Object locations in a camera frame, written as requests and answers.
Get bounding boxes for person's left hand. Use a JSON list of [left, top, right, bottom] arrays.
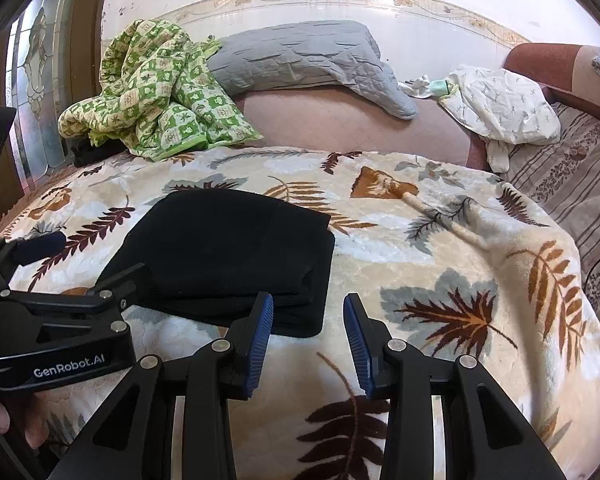
[[0, 395, 49, 453]]

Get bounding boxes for green checkered quilt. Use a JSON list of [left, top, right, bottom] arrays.
[[57, 18, 263, 163]]

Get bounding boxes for stained glass window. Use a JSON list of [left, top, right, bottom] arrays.
[[2, 0, 112, 196]]

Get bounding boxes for pink mattress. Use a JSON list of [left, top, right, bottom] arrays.
[[237, 82, 481, 168]]

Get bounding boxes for black pants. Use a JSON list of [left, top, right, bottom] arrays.
[[97, 189, 336, 339]]

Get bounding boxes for grey quilted pillow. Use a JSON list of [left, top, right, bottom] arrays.
[[207, 21, 420, 121]]

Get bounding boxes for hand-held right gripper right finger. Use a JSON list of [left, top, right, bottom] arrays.
[[343, 293, 567, 480]]

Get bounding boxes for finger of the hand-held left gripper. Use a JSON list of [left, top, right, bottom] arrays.
[[0, 264, 154, 335], [0, 231, 67, 273]]

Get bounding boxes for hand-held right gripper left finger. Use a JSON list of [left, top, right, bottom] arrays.
[[47, 291, 275, 480]]

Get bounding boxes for brown upholstered headboard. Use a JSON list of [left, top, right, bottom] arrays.
[[502, 42, 600, 133]]

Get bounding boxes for striped floral sheet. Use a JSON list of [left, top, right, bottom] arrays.
[[500, 102, 600, 321]]

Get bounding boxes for leaf print blanket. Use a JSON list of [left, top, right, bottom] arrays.
[[0, 145, 600, 480]]

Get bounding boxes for white patterned pillow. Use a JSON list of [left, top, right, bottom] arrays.
[[439, 64, 562, 175]]

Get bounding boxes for small white cloth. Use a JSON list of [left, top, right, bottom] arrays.
[[399, 75, 433, 100]]

